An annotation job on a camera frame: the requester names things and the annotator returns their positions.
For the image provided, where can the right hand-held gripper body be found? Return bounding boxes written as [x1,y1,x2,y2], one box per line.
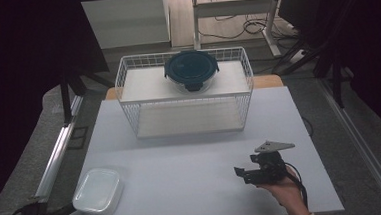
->
[249,138,298,185]

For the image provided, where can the white rectangular container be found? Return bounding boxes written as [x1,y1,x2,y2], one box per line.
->
[70,166,125,215]

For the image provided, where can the white wire rack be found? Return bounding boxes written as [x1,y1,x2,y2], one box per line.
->
[112,46,258,141]

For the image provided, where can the round glass container blue lid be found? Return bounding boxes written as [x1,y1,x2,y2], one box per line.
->
[162,48,222,96]

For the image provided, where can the person's right hand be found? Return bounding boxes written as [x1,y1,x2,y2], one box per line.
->
[255,164,312,215]

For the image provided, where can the wooden table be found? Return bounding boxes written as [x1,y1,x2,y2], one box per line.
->
[104,74,285,102]

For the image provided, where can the black stand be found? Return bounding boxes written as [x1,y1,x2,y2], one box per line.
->
[269,36,348,114]
[58,66,115,127]

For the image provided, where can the white cabinet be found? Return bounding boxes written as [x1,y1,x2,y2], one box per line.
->
[81,0,173,52]

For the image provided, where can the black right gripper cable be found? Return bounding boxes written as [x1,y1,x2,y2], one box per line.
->
[283,160,310,212]

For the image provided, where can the thin black cable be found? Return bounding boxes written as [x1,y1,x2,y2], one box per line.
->
[301,115,315,138]

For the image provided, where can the aluminium rail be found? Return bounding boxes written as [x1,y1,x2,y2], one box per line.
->
[316,75,381,215]
[28,93,91,202]

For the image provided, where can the black square floor frame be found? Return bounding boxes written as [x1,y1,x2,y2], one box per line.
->
[66,126,91,151]

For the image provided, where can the black floor cables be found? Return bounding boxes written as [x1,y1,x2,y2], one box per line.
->
[196,11,297,45]

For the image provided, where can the white desk frame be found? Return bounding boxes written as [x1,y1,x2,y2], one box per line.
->
[190,0,285,62]

